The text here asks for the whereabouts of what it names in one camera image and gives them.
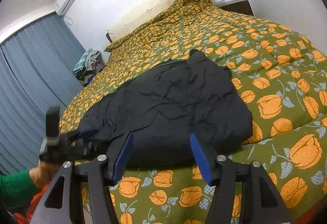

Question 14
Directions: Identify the dark brown nightstand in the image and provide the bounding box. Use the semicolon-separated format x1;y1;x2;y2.
218;0;254;16

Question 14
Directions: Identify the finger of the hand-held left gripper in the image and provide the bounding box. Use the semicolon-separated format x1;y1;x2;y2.
74;133;112;157

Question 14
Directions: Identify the green orange floral blanket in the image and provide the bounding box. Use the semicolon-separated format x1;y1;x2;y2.
57;0;327;224

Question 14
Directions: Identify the orange red cloth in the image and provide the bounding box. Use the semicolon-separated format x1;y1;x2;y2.
13;183;52;224

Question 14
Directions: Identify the blue pleated curtain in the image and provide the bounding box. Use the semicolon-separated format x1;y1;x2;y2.
0;11;86;176

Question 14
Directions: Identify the person's left hand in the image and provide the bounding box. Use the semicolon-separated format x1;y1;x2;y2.
29;162;61;189

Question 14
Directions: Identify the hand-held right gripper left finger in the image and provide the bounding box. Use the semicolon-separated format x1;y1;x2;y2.
29;132;134;224

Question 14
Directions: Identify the pile of folded clothes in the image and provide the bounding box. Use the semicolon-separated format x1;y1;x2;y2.
73;48;104;87

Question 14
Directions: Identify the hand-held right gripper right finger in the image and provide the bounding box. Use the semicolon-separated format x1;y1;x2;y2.
189;133;293;224

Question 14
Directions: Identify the cream pillow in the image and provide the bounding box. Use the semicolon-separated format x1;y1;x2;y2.
107;0;205;41

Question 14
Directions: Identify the person's left forearm green sleeve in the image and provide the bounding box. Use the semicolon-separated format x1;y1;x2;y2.
0;170;39;210

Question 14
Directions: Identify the dark navy jacket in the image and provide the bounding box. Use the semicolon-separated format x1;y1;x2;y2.
77;49;253;163

